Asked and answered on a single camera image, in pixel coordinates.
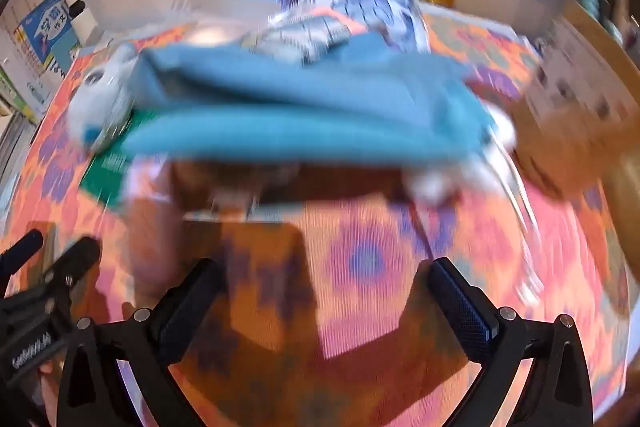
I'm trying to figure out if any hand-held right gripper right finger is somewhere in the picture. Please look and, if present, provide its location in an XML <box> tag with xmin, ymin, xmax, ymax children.
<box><xmin>430</xmin><ymin>257</ymin><xmax>596</xmax><ymax>427</ymax></box>

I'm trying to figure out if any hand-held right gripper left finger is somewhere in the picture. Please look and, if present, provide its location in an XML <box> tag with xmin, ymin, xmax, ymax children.
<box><xmin>56</xmin><ymin>258</ymin><xmax>226</xmax><ymax>427</ymax></box>

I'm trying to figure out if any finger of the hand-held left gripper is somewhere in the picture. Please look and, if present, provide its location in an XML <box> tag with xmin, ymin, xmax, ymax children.
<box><xmin>0</xmin><ymin>230</ymin><xmax>45</xmax><ymax>280</ymax></box>
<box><xmin>41</xmin><ymin>237</ymin><xmax>102</xmax><ymax>300</ymax></box>

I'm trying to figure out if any cardboard box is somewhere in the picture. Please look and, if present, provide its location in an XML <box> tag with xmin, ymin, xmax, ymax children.
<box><xmin>510</xmin><ymin>0</ymin><xmax>640</xmax><ymax>202</ymax></box>

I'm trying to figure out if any blue cloth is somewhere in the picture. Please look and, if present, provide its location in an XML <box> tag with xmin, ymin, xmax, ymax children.
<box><xmin>120</xmin><ymin>32</ymin><xmax>496</xmax><ymax>170</ymax></box>

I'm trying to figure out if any green book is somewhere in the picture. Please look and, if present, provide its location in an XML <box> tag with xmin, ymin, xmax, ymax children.
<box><xmin>0</xmin><ymin>67</ymin><xmax>51</xmax><ymax>122</ymax></box>
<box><xmin>80</xmin><ymin>112</ymin><xmax>146</xmax><ymax>208</ymax></box>

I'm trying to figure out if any floral orange tablecloth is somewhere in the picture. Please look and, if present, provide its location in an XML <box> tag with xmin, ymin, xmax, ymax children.
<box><xmin>0</xmin><ymin>4</ymin><xmax>631</xmax><ymax>427</ymax></box>

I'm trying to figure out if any blue patterned plastic packet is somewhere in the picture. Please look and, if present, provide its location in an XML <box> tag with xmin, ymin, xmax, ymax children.
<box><xmin>240</xmin><ymin>0</ymin><xmax>431</xmax><ymax>68</ymax></box>

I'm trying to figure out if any blue wall poster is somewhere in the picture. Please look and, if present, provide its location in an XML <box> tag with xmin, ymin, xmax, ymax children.
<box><xmin>12</xmin><ymin>0</ymin><xmax>83</xmax><ymax>78</ymax></box>

